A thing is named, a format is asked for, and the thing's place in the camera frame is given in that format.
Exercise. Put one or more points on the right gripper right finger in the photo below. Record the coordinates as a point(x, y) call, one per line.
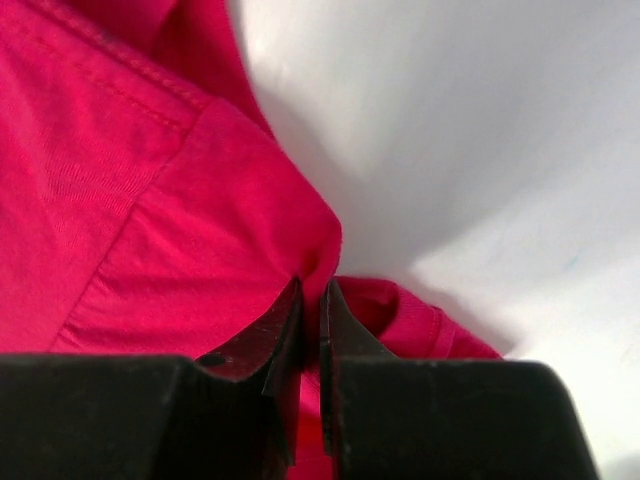
point(385, 417)

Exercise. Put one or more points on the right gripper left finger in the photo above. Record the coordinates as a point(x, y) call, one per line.
point(229, 414)

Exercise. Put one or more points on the pink t shirt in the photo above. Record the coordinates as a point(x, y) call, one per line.
point(146, 208)

